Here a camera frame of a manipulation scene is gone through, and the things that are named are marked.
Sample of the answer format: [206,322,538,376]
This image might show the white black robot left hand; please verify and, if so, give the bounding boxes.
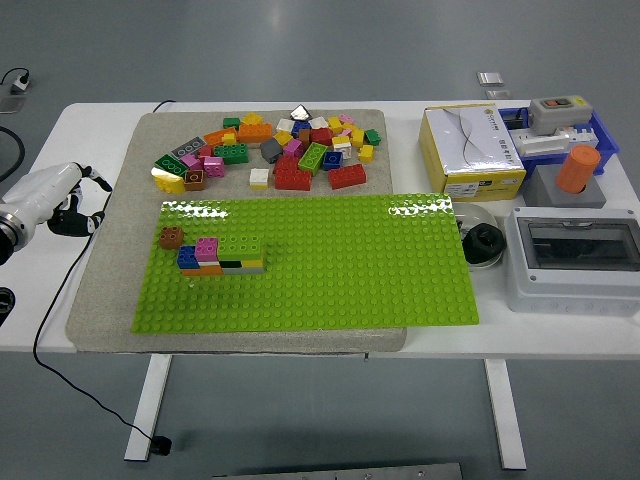
[2,161,114,238]

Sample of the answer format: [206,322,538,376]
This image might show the magenta square toy brick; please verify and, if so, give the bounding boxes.
[194,236,220,262]

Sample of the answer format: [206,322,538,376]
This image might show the yellow long toy brick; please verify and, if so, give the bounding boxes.
[150,167,187,195]

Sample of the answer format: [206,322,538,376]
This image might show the dark green long brick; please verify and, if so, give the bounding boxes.
[213,142,250,166]
[153,152,190,177]

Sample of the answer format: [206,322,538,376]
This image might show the grey long toy brick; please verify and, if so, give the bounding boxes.
[170,136,208,159]

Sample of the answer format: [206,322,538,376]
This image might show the blue stacked toy brick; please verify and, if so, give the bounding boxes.
[175,244,200,271]

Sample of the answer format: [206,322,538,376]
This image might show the orange long toy brick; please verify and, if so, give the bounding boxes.
[202,127,239,147]
[236,122,274,144]

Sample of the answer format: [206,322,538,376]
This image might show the lime green stacked long brick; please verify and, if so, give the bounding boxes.
[217,233,265,261]

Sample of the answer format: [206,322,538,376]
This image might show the dark grey toy brick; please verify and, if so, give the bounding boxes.
[259,137,285,164]

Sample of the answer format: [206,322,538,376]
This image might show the red long toy brick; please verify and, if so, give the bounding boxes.
[327,163,368,190]
[273,168,313,191]

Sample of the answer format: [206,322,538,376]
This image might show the green studded baseplate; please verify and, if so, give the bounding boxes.
[130,192,481,335]

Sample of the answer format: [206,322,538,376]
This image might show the floor socket with plug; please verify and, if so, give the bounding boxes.
[0,67,32,96]

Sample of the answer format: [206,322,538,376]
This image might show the grey-brown table mat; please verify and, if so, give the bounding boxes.
[65,108,407,354]

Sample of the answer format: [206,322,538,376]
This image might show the white table leg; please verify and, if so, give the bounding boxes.
[483,358,528,471]
[123,354,174,461]

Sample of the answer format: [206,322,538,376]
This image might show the grey metal plate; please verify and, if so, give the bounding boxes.
[212,462,465,480]

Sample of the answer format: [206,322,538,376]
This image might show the yellow and white cardboard box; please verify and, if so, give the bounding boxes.
[418,103,528,203]

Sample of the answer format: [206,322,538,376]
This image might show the white round dish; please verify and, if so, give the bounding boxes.
[452,202,503,274]

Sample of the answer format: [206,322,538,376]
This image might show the black hexagonal nut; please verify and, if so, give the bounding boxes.
[461,223,508,266]

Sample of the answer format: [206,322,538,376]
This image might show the black electrical module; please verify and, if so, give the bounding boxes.
[501,110,532,132]

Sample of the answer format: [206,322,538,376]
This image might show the grey square block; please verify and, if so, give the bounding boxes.
[523,164,608,209]

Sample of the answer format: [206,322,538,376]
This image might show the white electrical socket part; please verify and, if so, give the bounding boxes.
[514,128,571,159]

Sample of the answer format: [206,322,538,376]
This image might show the orange cylinder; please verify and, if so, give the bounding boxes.
[554,144,602,195]

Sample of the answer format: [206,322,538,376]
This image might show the white circuit breakers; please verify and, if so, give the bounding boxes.
[569,124,600,149]

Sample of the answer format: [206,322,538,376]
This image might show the blue plastic bin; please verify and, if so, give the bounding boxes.
[498,106,621,176]

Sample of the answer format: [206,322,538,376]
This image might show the black cable with plug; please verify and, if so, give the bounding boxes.
[32,192,174,457]

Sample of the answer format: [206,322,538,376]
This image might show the grey electrical enclosure box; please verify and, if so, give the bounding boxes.
[503,205,640,318]

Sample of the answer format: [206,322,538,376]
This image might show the grey push-button switch box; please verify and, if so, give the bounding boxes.
[528,96,594,136]

